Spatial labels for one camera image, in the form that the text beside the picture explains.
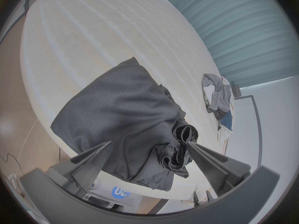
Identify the grey bedside table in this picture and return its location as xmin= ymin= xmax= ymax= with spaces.
xmin=230 ymin=84 xmax=241 ymax=97

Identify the black T-shirt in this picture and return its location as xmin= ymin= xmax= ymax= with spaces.
xmin=50 ymin=57 xmax=199 ymax=192

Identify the white printed pillow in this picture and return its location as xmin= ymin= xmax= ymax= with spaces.
xmin=221 ymin=76 xmax=236 ymax=123

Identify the pile of clothes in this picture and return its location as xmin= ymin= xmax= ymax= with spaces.
xmin=201 ymin=73 xmax=234 ymax=140

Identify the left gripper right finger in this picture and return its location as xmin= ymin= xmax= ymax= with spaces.
xmin=188 ymin=141 xmax=252 ymax=197

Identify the black cable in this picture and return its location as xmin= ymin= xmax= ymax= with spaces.
xmin=0 ymin=152 xmax=26 ymax=173

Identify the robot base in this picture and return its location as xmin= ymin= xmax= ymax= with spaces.
xmin=89 ymin=179 xmax=143 ymax=209

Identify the blue-green curtain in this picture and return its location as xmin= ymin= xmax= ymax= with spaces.
xmin=145 ymin=0 xmax=299 ymax=88

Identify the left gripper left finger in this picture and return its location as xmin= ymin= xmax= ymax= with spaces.
xmin=48 ymin=140 xmax=113 ymax=196

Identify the bed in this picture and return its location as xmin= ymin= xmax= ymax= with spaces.
xmin=21 ymin=0 xmax=262 ymax=201

